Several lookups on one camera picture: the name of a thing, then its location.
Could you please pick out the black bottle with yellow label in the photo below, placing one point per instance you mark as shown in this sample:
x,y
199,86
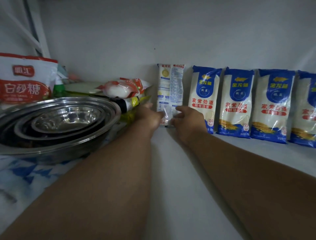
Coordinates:
x,y
126,104

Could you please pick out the white red sugar bag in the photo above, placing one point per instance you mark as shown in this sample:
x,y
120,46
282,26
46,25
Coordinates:
x,y
24,79

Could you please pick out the person's right hand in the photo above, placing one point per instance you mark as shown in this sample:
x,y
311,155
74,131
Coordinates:
x,y
191,123

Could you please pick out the medium stainless steel bowl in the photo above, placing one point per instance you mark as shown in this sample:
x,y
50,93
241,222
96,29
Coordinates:
x,y
22,131

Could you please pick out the largest stainless steel bowl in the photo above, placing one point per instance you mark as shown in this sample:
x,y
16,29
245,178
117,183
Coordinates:
x,y
74,150

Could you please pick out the person's right forearm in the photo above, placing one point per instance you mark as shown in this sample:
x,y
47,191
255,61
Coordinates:
x,y
246,188

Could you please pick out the green spray bottle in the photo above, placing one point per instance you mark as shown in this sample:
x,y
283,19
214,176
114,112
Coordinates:
x,y
59,90

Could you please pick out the person's left forearm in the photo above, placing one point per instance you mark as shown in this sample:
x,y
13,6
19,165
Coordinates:
x,y
98,185

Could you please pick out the white noodle packet showing back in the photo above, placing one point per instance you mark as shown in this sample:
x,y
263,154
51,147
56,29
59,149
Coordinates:
x,y
170,89

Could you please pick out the small red white bag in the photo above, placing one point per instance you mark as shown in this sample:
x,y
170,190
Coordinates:
x,y
123,87

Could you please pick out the small stainless steel bowl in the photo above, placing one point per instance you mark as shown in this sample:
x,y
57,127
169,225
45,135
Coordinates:
x,y
66,120

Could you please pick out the person's left hand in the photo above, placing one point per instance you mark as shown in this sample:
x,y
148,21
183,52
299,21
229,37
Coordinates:
x,y
147,117

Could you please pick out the white plate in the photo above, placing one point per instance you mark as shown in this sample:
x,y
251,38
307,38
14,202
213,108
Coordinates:
x,y
82,87

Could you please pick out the yellow plastic packet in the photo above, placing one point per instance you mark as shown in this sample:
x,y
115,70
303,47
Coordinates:
x,y
142,100

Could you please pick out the person's left thumb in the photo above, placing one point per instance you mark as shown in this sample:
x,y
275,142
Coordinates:
x,y
161,116

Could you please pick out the blue white patterned cloth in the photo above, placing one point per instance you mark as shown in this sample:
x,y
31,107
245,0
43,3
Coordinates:
x,y
22,178

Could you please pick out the person's right thumb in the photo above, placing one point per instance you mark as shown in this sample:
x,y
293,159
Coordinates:
x,y
174,121

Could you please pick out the white metal frame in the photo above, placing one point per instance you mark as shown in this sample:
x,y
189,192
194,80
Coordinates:
x,y
37,32

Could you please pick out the large stainless steel bowl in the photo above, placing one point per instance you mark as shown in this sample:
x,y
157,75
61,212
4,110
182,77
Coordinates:
x,y
109,116

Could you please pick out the blue white noodle packet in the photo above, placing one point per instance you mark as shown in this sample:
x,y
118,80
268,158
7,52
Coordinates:
x,y
235,103
272,106
205,94
305,111

